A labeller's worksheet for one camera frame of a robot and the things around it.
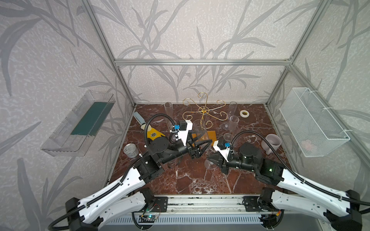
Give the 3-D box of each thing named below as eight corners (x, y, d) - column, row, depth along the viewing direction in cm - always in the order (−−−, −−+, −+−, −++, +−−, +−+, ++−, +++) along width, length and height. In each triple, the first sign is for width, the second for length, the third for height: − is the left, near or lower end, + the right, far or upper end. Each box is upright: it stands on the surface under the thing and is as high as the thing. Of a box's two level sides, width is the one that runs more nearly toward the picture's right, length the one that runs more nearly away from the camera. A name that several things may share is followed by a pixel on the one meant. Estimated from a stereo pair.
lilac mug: (264, 156, 93) (270, 150, 87) (259, 140, 101) (264, 133, 94) (279, 156, 93) (285, 150, 87) (272, 140, 101) (278, 133, 94)
